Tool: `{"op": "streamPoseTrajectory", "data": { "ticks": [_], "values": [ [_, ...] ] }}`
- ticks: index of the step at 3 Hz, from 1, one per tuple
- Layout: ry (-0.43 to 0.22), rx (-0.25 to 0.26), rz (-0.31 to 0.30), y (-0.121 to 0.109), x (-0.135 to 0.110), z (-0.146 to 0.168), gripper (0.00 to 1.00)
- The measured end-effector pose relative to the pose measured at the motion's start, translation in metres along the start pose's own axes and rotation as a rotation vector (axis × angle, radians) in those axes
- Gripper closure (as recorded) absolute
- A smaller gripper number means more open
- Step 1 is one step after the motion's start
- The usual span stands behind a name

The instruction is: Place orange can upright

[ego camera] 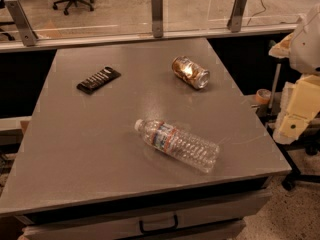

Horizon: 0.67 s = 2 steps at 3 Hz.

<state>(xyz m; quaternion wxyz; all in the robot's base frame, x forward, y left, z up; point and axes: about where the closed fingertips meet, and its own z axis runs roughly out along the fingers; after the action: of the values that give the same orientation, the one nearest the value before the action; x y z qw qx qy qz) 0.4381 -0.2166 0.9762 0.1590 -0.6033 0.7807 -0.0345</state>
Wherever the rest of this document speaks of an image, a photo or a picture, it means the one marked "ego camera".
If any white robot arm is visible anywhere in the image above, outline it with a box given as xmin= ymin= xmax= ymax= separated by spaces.
xmin=269 ymin=4 xmax=320 ymax=144

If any roll of tape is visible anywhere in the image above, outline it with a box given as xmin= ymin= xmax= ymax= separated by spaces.
xmin=255 ymin=89 xmax=271 ymax=104

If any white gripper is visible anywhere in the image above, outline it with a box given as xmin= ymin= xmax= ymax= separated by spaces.
xmin=273 ymin=74 xmax=320 ymax=144

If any left metal glass bracket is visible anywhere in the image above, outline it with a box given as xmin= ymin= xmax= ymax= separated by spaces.
xmin=5 ymin=0 xmax=38 ymax=47

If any middle metal glass bracket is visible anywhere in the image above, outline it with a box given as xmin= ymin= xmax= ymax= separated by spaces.
xmin=151 ymin=0 xmax=163 ymax=38

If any grey drawer with black handle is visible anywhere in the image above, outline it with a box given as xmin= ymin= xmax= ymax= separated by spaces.
xmin=23 ymin=189 xmax=271 ymax=240

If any black snack bar wrapper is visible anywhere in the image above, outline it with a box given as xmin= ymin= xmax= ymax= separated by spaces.
xmin=76 ymin=67 xmax=121 ymax=95

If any glass barrier panel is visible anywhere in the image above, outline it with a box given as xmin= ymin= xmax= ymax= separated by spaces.
xmin=0 ymin=0 xmax=320 ymax=43

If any metal glass bracket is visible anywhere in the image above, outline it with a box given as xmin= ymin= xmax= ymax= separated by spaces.
xmin=5 ymin=0 xmax=38 ymax=47
xmin=227 ymin=0 xmax=247 ymax=33
xmin=151 ymin=0 xmax=163 ymax=38

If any right metal glass bracket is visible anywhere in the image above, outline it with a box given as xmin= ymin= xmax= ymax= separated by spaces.
xmin=227 ymin=0 xmax=247 ymax=33

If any orange soda can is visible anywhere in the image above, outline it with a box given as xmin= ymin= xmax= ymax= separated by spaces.
xmin=172 ymin=56 xmax=210 ymax=90

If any clear plastic water bottle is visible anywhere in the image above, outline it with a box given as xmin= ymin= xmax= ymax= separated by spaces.
xmin=134 ymin=119 xmax=220 ymax=173

